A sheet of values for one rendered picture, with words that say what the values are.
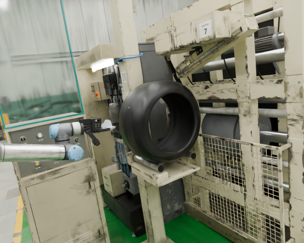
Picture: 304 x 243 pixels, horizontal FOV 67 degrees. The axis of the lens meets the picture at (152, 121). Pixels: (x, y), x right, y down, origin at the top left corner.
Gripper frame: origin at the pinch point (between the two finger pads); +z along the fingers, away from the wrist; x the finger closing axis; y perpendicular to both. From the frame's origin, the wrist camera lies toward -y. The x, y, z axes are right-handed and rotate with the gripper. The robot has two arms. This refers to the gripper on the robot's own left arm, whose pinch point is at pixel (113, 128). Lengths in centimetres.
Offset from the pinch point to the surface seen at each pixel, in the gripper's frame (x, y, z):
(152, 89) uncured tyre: -8.8, 22.5, 22.8
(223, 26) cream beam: -35, 56, 55
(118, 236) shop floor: 68, -120, 27
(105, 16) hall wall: 871, 354, 354
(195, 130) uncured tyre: -12, -6, 55
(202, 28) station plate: -27, 57, 47
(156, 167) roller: -9.6, -27.0, 23.8
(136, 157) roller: 17.7, -27.2, 24.0
